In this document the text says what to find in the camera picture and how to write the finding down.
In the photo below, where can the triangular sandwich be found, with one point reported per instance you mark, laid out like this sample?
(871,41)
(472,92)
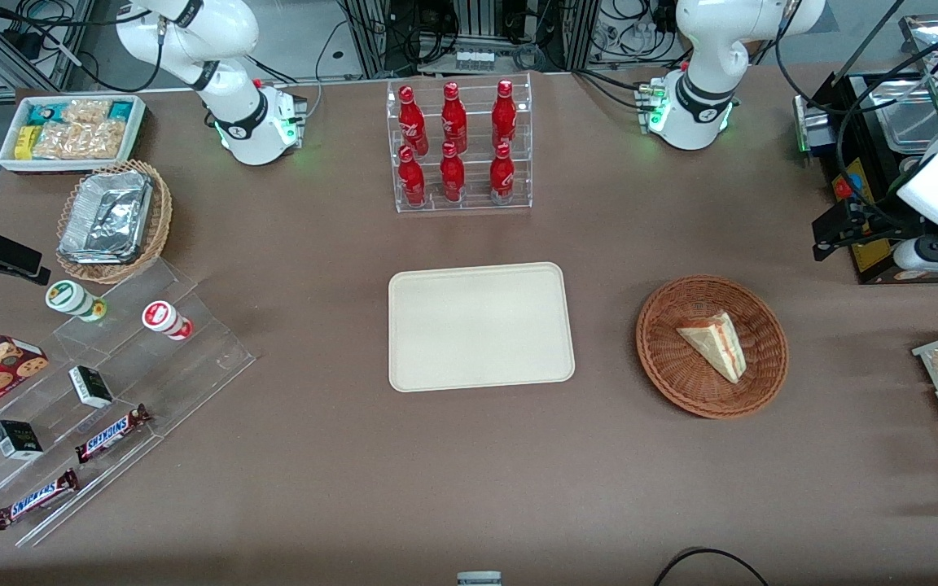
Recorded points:
(713,342)

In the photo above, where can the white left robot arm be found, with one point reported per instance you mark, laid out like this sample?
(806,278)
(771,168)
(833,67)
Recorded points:
(713,49)

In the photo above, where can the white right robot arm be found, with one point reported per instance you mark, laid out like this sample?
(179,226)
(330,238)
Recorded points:
(233,49)

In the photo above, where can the round brown wicker basket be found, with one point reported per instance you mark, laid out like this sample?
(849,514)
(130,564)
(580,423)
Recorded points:
(681,382)

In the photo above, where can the beige plastic tray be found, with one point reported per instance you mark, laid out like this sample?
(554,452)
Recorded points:
(477,325)

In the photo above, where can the oval light wicker basket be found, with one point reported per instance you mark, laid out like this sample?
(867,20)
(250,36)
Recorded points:
(161,220)

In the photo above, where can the aluminium foil tray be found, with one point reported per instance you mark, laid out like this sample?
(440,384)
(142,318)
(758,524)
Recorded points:
(107,216)

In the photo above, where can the red emergency button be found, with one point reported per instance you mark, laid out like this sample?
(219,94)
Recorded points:
(843,189)

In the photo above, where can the steel food pan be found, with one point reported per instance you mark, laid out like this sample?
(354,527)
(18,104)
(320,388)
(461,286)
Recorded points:
(909,122)

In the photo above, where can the black hot food machine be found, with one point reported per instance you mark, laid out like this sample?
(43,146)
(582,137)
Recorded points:
(848,102)

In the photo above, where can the red cola bottle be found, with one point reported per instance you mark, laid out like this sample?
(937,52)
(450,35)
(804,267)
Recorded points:
(413,122)
(453,177)
(454,120)
(504,118)
(502,177)
(412,181)

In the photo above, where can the clear acrylic bottle rack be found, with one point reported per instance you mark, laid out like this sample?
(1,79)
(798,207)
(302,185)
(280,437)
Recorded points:
(473,175)

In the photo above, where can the white power strip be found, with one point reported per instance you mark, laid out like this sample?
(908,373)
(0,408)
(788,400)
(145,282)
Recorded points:
(474,60)

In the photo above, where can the small grey device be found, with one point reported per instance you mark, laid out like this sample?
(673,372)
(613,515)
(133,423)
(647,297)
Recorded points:
(479,579)

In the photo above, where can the clear acrylic stepped display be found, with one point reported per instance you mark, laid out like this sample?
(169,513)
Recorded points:
(184,358)

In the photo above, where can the red lid white cup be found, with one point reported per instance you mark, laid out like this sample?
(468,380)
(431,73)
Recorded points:
(161,317)

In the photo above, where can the teal snack pack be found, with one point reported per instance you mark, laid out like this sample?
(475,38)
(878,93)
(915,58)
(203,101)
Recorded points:
(120,111)
(44,112)

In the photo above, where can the clear bag of crackers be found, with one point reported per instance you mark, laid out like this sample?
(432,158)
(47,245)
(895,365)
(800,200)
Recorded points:
(104,138)
(58,141)

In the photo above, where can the snickers bar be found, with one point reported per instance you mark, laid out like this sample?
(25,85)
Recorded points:
(36,499)
(111,435)

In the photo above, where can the small black box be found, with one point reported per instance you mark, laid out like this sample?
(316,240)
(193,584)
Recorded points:
(16,440)
(91,387)

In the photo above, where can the green lid white cup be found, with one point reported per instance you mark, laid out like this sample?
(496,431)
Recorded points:
(68,297)

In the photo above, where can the yellow snack pack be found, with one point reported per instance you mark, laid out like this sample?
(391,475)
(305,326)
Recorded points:
(27,142)

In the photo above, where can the white rectangular snack bin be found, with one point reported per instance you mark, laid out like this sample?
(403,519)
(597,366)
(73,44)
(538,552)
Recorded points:
(13,163)

